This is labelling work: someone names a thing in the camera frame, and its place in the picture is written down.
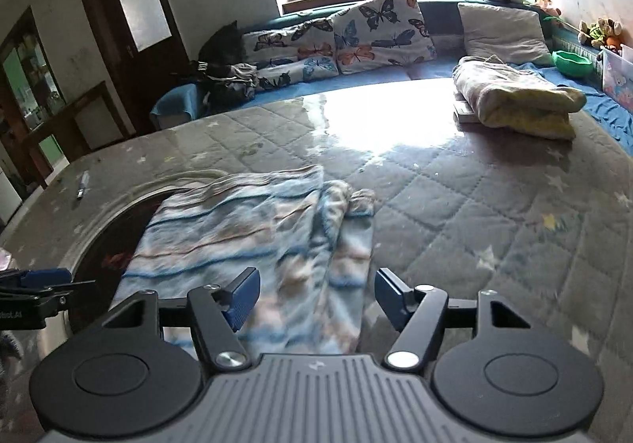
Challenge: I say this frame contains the glass table turntable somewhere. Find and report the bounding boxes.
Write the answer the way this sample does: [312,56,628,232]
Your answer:
[64,170,226,327]

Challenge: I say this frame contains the grey quilted star table cover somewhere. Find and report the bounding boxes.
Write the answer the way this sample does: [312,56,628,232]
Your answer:
[0,77,633,375]

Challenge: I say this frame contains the square butterfly print pillow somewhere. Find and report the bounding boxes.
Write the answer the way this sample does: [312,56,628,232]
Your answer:
[330,0,439,76]

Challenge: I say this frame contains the grey pillow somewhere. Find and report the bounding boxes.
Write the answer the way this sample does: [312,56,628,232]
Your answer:
[457,2,555,67]

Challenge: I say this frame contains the dark wooden display cabinet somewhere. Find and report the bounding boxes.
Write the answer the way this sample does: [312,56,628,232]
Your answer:
[0,6,130,192]

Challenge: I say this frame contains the blue sofa bench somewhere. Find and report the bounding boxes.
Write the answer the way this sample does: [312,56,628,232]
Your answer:
[242,0,633,153]

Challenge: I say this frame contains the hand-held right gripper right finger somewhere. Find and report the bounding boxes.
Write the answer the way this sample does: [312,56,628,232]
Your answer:
[374,268,533,372]

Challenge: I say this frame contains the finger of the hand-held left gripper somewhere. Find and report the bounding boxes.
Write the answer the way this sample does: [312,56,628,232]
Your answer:
[0,269,72,293]
[30,279,97,301]

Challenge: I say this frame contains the brown plush bear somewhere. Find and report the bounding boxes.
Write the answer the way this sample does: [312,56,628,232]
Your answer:
[599,17,625,51]

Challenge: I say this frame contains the black bag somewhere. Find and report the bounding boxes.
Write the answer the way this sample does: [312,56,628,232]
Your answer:
[198,21,246,70]

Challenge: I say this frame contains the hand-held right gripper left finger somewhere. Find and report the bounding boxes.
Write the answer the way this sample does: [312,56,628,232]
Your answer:
[101,267,261,372]

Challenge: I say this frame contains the colourful plush toys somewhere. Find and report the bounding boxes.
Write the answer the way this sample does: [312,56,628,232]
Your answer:
[524,0,563,17]

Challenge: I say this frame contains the green bowl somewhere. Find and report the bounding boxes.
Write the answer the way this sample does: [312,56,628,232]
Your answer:
[552,50,595,79]

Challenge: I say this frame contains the dark wooden door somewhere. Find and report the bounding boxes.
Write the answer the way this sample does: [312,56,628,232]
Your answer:
[72,0,191,135]

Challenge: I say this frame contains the black and white clothing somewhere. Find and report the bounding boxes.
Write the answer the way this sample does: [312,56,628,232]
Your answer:
[198,62,259,103]

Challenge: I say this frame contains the long butterfly print cushion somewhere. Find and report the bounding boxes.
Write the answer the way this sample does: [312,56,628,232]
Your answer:
[242,17,342,91]

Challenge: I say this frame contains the blue striped shirt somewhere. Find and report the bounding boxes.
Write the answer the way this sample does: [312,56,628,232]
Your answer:
[114,165,377,357]

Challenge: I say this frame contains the white fridge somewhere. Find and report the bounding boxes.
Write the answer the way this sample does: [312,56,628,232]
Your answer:
[0,171,23,227]

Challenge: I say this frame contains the clear plastic storage box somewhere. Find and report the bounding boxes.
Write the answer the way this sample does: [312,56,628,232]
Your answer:
[601,44,633,110]

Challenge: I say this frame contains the folded pale yellow clothes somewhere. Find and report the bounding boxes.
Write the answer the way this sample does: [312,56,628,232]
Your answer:
[452,55,588,141]

